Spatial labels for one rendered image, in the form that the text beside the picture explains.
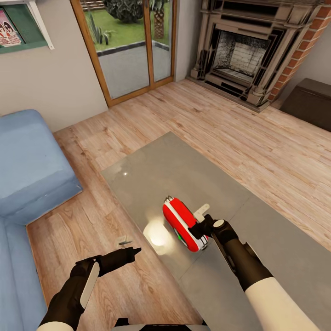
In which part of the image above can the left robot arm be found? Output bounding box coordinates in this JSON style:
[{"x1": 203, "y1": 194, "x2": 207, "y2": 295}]
[{"x1": 36, "y1": 235, "x2": 141, "y2": 331}]

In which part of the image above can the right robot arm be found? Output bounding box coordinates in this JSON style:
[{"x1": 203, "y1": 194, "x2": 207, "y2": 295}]
[{"x1": 189, "y1": 204, "x2": 321, "y2": 331}]

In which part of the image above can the radio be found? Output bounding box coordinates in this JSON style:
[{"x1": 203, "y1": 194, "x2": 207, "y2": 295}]
[{"x1": 163, "y1": 197, "x2": 208, "y2": 252}]

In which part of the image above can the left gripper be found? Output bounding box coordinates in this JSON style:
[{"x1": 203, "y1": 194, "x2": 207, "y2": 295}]
[{"x1": 108, "y1": 247, "x2": 141, "y2": 272}]

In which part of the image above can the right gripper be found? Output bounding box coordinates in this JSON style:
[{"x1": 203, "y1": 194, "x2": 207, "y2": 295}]
[{"x1": 189, "y1": 214, "x2": 213, "y2": 240}]

